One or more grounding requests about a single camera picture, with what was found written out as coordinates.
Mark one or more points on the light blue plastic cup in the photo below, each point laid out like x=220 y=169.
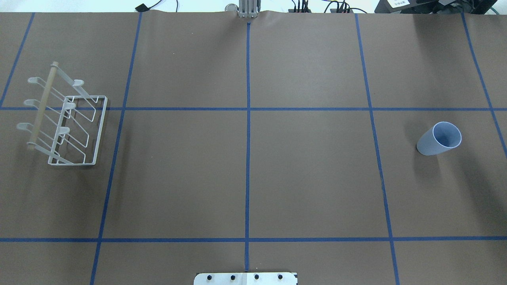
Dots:
x=441 y=137

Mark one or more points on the black equipment box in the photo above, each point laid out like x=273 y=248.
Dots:
x=478 y=7

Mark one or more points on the aluminium frame post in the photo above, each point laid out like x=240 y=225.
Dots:
x=249 y=8

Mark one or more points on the black cable hub left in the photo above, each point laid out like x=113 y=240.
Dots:
x=300 y=6

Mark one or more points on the black cable hub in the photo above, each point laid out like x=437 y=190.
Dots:
x=300 y=6
x=342 y=7

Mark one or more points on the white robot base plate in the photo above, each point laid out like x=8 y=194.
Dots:
x=246 y=278

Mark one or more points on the black cable hub right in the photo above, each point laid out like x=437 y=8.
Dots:
x=342 y=7

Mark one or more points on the black device with cable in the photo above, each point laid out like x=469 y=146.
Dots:
x=142 y=8

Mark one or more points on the white wire cup holder rack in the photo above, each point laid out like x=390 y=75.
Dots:
x=69 y=121

